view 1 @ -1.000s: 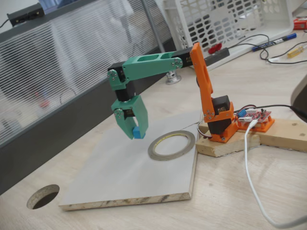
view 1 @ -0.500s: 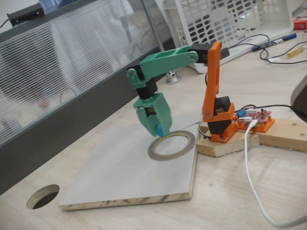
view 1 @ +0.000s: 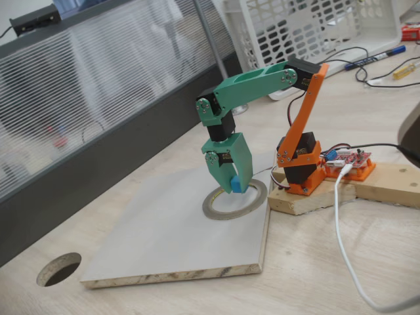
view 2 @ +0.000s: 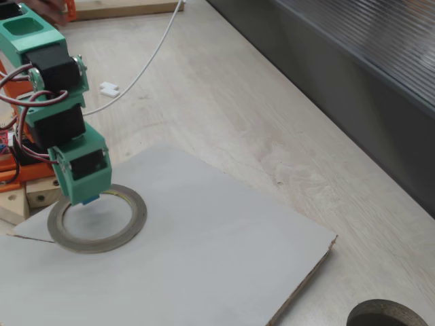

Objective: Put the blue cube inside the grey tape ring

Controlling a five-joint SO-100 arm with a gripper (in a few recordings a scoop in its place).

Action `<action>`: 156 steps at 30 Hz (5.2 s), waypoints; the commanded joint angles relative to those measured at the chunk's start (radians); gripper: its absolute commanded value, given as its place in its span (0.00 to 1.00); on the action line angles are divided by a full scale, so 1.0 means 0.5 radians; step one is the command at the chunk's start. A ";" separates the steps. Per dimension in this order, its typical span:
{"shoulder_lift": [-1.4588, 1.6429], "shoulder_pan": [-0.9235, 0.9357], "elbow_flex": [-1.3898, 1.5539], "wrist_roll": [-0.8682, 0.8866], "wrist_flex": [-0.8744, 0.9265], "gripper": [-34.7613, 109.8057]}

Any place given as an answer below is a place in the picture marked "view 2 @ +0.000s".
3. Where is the ribbed grey desk partition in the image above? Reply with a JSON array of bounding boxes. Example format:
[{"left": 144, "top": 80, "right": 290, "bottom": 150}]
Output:
[{"left": 207, "top": 0, "right": 435, "bottom": 220}]

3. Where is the long wooden base plank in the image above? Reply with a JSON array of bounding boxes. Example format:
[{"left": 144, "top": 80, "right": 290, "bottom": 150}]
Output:
[{"left": 0, "top": 189, "right": 31, "bottom": 225}]

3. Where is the red circuit board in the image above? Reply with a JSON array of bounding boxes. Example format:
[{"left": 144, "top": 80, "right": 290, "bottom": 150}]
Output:
[{"left": 0, "top": 126, "right": 16, "bottom": 157}]

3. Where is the short wooden base block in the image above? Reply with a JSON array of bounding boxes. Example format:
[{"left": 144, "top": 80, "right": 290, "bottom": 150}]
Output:
[{"left": 25, "top": 179, "right": 65, "bottom": 209}]

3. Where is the small white connector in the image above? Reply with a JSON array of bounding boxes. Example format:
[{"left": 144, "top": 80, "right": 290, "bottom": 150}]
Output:
[{"left": 100, "top": 81, "right": 120, "bottom": 98}]

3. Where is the white USB cable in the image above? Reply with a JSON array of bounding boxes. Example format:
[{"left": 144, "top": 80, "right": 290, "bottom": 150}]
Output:
[{"left": 83, "top": 0, "right": 187, "bottom": 116}]

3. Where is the grey ring of tape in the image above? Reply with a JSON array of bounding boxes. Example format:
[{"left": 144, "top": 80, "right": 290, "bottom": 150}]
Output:
[{"left": 46, "top": 183, "right": 148, "bottom": 255}]

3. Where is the grey-topped plywood board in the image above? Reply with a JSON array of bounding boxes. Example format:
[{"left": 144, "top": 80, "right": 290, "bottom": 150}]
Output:
[{"left": 0, "top": 142, "right": 338, "bottom": 326}]

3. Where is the person's hand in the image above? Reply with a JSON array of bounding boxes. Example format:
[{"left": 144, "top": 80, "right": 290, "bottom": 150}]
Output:
[{"left": 39, "top": 0, "right": 69, "bottom": 27}]

